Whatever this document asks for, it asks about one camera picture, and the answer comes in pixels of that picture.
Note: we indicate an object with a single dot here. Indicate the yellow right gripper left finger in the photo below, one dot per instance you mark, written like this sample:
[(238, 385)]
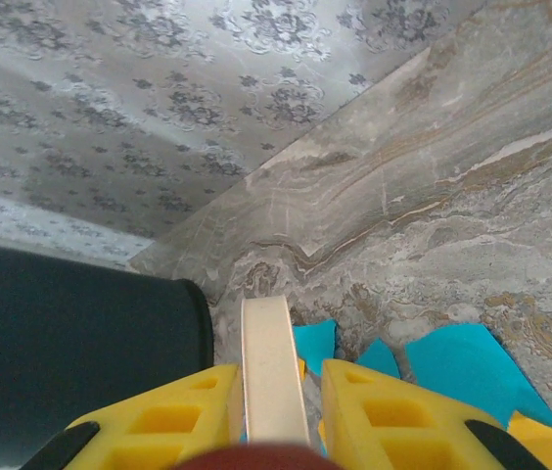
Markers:
[(168, 426)]

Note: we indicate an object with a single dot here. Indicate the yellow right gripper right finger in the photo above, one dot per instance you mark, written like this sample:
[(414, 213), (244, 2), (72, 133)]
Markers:
[(393, 426)]

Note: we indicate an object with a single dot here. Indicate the cream hand brush grey bristles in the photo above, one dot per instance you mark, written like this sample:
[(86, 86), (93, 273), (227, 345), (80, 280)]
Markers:
[(271, 367)]

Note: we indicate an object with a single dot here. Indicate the small blue paper scrap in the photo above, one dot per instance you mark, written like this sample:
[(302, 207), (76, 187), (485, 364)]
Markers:
[(379, 362)]

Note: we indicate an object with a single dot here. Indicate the dark bin with deer print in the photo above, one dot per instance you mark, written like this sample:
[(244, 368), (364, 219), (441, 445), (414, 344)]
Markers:
[(85, 343)]

